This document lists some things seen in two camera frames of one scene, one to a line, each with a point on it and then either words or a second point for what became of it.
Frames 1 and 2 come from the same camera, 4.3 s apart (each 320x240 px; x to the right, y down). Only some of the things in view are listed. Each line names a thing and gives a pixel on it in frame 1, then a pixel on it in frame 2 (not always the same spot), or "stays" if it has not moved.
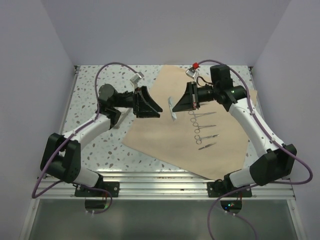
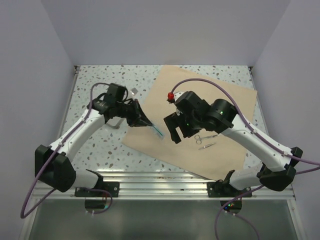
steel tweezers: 207,145 stays
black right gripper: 193,96 -> 178,123
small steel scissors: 198,139 stays
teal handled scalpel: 170,102 -> 159,133
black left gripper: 137,102 -> 136,114
